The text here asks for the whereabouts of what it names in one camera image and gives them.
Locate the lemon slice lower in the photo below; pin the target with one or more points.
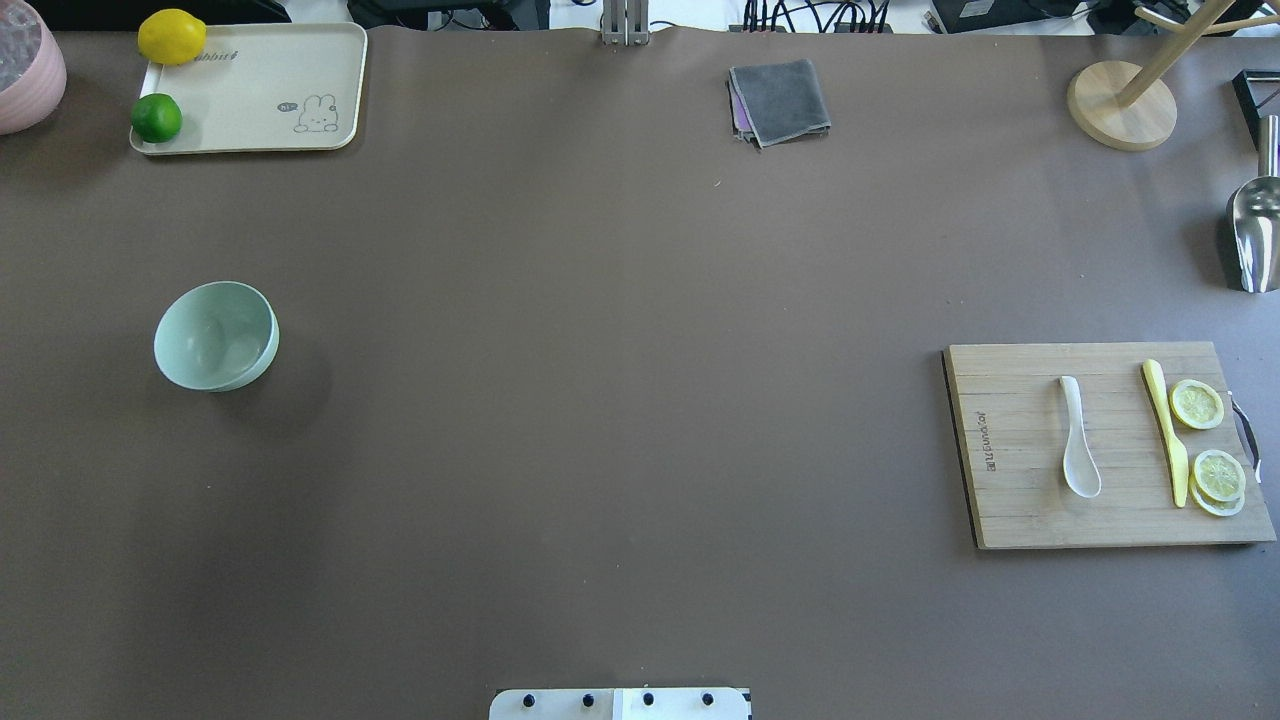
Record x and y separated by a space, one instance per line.
1218 477

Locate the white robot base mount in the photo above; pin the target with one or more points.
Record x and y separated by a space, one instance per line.
623 703

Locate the yellow lemon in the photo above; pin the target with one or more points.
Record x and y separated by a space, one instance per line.
171 36

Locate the pink ice bowl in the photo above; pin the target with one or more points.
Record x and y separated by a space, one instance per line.
33 72

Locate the cream rabbit tray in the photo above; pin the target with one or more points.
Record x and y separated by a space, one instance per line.
264 87

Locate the black metal holder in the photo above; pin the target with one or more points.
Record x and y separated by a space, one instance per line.
1256 91

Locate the lemon slice bottom hidden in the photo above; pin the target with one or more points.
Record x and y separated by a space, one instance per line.
1221 509

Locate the wooden mug stand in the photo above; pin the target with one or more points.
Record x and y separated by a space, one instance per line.
1129 108

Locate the yellow plastic knife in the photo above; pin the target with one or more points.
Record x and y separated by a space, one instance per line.
1175 450

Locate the metal scoop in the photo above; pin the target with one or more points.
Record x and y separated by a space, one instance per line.
1254 215

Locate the green lime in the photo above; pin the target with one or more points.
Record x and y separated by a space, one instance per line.
156 118

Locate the aluminium frame post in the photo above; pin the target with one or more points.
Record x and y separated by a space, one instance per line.
625 22

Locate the grey folded cloth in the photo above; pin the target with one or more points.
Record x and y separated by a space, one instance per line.
776 103

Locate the bamboo cutting board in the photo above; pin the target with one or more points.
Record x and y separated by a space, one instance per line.
1011 422

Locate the lemon slice upper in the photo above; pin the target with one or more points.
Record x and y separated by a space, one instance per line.
1196 404

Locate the light green bowl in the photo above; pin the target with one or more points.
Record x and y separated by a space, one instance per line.
217 337

